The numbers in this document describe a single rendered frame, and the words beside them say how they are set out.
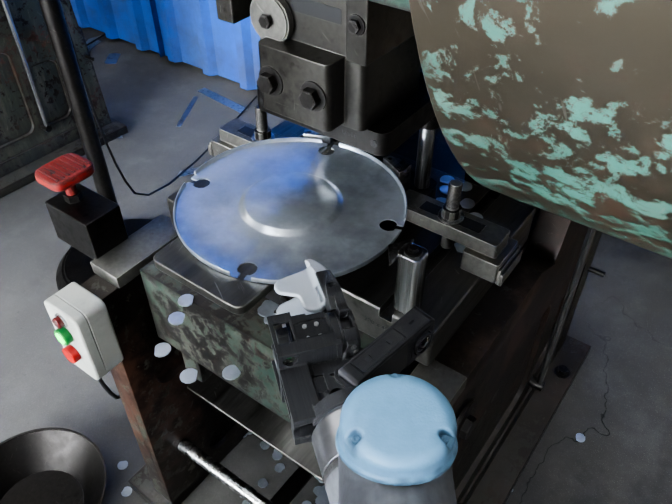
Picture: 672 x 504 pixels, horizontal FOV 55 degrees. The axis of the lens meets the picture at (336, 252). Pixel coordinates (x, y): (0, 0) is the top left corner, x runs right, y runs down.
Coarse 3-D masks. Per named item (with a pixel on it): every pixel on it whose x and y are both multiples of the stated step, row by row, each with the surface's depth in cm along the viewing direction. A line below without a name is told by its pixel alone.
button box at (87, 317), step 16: (64, 288) 92; (80, 288) 92; (48, 304) 90; (64, 304) 89; (80, 304) 89; (96, 304) 89; (80, 320) 88; (96, 320) 90; (80, 336) 89; (96, 336) 91; (112, 336) 94; (80, 352) 93; (96, 352) 93; (112, 352) 95; (96, 368) 94; (112, 368) 97
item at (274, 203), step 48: (288, 144) 91; (192, 192) 83; (240, 192) 83; (288, 192) 82; (336, 192) 82; (384, 192) 83; (192, 240) 76; (240, 240) 76; (288, 240) 76; (336, 240) 76; (384, 240) 76
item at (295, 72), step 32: (256, 0) 70; (288, 0) 69; (320, 0) 66; (288, 32) 70; (320, 32) 69; (288, 64) 70; (320, 64) 67; (352, 64) 68; (384, 64) 71; (416, 64) 77; (288, 96) 72; (320, 96) 69; (352, 96) 71; (384, 96) 74; (320, 128) 72; (352, 128) 73
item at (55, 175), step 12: (60, 156) 93; (72, 156) 93; (48, 168) 90; (60, 168) 90; (72, 168) 90; (84, 168) 90; (48, 180) 88; (60, 180) 88; (72, 180) 89; (72, 192) 93
